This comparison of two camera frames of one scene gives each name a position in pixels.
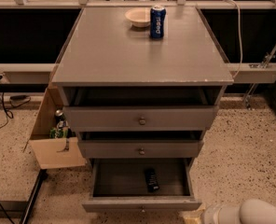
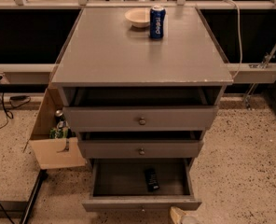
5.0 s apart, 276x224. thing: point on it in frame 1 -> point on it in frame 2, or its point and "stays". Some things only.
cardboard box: (53, 152) stays
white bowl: (139, 17) stays
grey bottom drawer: (118, 186) stays
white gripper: (211, 216) -> (177, 216)
